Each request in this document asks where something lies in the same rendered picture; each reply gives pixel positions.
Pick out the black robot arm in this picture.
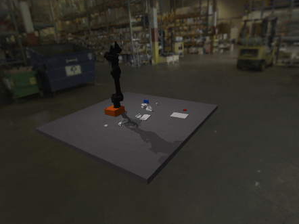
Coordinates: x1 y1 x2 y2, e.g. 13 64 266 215
104 52 124 108

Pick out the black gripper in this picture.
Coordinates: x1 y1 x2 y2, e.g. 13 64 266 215
106 41 122 64

